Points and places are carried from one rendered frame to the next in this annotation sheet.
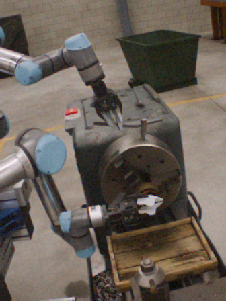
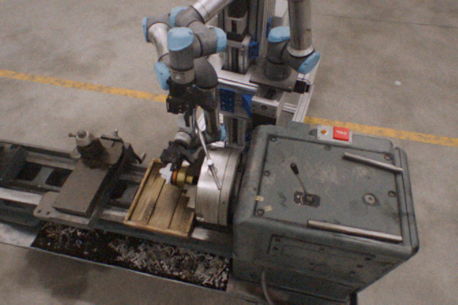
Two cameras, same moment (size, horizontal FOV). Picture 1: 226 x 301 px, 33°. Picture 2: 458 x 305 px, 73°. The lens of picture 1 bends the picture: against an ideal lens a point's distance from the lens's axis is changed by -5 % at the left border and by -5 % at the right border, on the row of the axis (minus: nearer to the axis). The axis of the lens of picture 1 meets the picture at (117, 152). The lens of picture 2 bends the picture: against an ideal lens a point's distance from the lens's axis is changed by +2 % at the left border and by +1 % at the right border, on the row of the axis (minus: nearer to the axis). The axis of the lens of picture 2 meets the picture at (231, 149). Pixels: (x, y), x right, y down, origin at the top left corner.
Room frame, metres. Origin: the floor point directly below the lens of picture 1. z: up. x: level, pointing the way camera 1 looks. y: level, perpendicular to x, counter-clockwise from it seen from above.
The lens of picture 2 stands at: (1.63, -0.67, 2.20)
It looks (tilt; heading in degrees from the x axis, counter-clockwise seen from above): 54 degrees down; 106
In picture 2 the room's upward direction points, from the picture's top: 1 degrees counter-clockwise
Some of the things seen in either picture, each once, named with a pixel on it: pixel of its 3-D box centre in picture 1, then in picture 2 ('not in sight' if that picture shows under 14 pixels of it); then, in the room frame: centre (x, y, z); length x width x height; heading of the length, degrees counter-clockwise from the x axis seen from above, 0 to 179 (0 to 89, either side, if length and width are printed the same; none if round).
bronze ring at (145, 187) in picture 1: (147, 195); (183, 178); (1.25, -0.08, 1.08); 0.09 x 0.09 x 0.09; 3
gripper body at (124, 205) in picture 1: (120, 212); (174, 154); (1.16, 0.03, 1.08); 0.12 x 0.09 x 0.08; 92
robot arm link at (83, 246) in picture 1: (80, 240); (193, 141); (1.18, 0.19, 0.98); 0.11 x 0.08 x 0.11; 34
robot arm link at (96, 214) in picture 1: (97, 215); (182, 140); (1.17, 0.11, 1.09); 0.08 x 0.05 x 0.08; 2
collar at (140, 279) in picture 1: (148, 273); (84, 137); (0.76, -0.02, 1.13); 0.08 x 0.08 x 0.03
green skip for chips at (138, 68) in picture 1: (159, 60); not in sight; (6.46, -0.97, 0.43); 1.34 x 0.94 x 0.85; 15
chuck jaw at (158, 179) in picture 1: (166, 179); (194, 199); (1.33, -0.16, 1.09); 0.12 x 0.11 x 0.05; 93
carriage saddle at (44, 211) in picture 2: not in sight; (86, 178); (0.72, -0.10, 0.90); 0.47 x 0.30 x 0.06; 93
